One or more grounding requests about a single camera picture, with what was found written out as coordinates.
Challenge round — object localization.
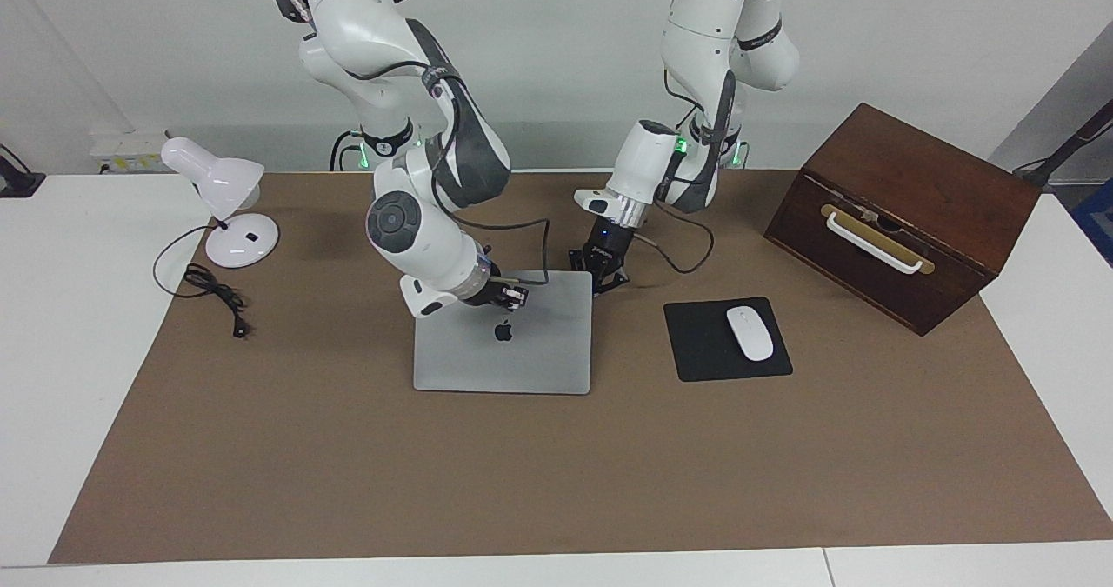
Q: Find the silver laptop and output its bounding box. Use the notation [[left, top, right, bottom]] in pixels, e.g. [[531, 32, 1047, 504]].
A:
[[412, 270, 594, 396]]

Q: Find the black mouse pad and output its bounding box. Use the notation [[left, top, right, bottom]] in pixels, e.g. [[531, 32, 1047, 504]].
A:
[[663, 297, 794, 384]]

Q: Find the white computer mouse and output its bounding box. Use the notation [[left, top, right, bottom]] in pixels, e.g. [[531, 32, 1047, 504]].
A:
[[725, 305, 775, 363]]

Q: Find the brown table mat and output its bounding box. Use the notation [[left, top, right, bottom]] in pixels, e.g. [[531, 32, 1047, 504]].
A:
[[48, 170, 1113, 564]]

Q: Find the white desk lamp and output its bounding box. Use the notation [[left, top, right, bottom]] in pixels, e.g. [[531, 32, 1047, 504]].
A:
[[161, 137, 281, 269]]

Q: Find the brown wooden box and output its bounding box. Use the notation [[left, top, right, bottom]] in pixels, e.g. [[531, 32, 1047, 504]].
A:
[[763, 103, 1043, 337]]

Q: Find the white power strip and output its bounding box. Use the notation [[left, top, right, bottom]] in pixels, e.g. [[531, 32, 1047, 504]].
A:
[[90, 130, 170, 175]]

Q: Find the black tripod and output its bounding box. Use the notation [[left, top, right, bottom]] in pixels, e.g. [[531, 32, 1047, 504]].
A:
[[1013, 100, 1113, 190]]

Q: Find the black clamp stand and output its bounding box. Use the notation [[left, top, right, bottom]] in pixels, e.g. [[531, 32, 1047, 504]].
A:
[[0, 143, 46, 198]]

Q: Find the blue bin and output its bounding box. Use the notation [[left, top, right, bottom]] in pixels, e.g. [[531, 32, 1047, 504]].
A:
[[1071, 178, 1113, 266]]

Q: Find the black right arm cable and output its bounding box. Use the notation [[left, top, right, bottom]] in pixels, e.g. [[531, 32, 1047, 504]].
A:
[[343, 61, 551, 290]]

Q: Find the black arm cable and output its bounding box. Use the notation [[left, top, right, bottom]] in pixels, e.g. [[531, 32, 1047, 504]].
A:
[[633, 197, 716, 276], [343, 61, 551, 290]]

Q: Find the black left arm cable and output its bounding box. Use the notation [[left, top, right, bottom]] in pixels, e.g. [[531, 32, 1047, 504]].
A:
[[633, 197, 716, 276]]

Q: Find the black base cable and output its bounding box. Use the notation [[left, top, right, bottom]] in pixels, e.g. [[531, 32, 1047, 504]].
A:
[[329, 130, 364, 172]]

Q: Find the white box handle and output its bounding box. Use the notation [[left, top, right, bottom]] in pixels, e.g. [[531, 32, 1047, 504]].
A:
[[824, 210, 924, 275]]

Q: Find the black lamp power cable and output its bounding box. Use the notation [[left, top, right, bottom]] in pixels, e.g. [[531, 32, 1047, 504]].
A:
[[153, 224, 251, 339]]

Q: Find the gold handle plate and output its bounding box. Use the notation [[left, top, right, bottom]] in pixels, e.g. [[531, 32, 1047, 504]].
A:
[[820, 203, 936, 276]]

